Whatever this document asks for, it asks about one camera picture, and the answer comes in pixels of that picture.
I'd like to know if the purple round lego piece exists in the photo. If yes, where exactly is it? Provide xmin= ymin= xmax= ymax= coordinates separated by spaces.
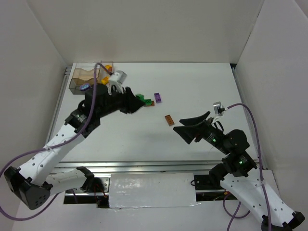
xmin=79 ymin=83 xmax=91 ymax=91

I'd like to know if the brown lego tile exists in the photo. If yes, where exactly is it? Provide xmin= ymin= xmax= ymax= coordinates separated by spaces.
xmin=165 ymin=115 xmax=175 ymax=126

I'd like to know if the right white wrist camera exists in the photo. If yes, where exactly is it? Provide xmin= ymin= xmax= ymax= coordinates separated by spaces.
xmin=212 ymin=102 xmax=227 ymax=124

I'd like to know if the small green lego brick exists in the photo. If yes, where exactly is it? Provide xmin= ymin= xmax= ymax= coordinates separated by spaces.
xmin=136 ymin=94 xmax=145 ymax=102

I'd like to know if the yellow lego brick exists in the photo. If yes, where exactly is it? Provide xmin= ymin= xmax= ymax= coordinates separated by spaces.
xmin=101 ymin=76 xmax=109 ymax=85

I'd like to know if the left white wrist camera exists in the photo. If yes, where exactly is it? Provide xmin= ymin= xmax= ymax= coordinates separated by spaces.
xmin=109 ymin=70 xmax=127 ymax=84

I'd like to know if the grey tinted container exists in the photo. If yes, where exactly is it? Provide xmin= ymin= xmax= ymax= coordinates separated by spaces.
xmin=69 ymin=78 xmax=94 ymax=95

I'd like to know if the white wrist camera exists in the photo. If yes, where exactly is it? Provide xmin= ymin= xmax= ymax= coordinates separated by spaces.
xmin=212 ymin=102 xmax=227 ymax=124
xmin=109 ymin=70 xmax=127 ymax=84

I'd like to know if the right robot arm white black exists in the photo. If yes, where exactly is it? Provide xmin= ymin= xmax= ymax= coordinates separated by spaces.
xmin=173 ymin=112 xmax=305 ymax=231

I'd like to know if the aluminium front rail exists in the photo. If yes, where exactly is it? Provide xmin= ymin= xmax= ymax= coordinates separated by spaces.
xmin=52 ymin=161 xmax=222 ymax=174

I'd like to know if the orange lego brick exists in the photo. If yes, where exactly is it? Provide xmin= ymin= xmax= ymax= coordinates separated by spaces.
xmin=105 ymin=65 xmax=112 ymax=73

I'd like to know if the purple lego plate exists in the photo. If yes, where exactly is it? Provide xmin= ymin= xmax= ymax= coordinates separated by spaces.
xmin=154 ymin=93 xmax=162 ymax=103

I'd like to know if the clear tall container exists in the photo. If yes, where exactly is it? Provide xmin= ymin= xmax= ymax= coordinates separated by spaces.
xmin=97 ymin=61 xmax=114 ymax=94

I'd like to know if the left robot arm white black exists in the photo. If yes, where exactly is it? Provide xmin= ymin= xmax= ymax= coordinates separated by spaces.
xmin=4 ymin=84 xmax=145 ymax=210

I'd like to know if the white foam cover board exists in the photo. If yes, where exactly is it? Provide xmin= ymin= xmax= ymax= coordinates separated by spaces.
xmin=109 ymin=173 xmax=198 ymax=208

